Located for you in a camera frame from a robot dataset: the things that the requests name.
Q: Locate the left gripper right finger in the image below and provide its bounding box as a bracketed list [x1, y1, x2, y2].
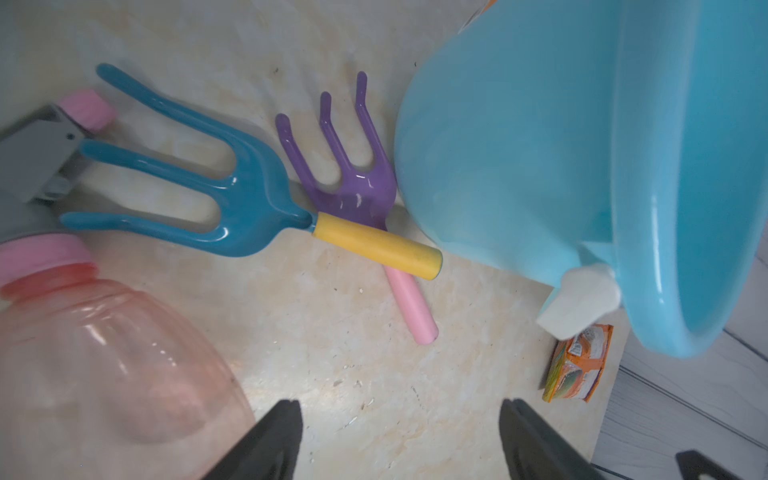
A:
[499, 399, 603, 480]

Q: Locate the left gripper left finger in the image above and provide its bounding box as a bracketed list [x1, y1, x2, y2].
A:
[203, 399, 304, 480]

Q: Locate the teal fork yellow handle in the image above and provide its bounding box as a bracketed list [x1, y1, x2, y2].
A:
[59, 63, 443, 280]

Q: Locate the orange seed packet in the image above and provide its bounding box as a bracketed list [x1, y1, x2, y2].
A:
[542, 324, 614, 403]

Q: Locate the pink spray bottle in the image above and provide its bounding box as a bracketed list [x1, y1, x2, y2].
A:
[1, 90, 255, 479]

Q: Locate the light blue plastic bucket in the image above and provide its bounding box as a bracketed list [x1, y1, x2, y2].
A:
[395, 1, 767, 358]

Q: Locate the purple rake pink handle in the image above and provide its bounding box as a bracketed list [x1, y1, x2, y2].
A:
[275, 71, 439, 345]

